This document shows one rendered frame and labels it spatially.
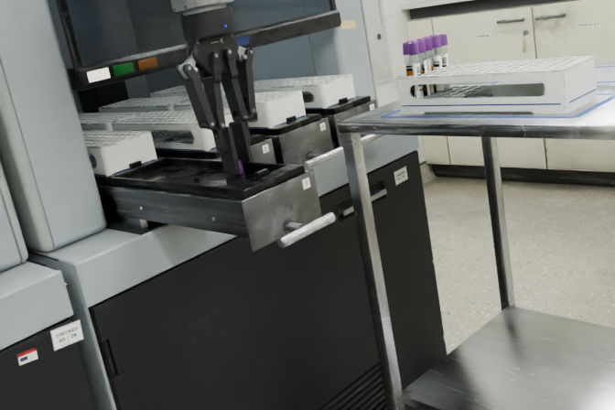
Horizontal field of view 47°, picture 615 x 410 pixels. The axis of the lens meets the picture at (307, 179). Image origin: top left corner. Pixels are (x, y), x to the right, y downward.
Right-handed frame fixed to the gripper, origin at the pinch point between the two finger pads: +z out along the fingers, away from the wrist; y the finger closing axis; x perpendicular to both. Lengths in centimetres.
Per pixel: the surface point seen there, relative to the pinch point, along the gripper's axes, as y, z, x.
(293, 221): 3.5, 9.2, 13.4
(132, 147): 4.0, -0.6, -21.7
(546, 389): -39, 56, 25
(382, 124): -22.9, 2.6, 9.9
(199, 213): 11.3, 6.1, 3.5
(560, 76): -27.8, -2.9, 38.1
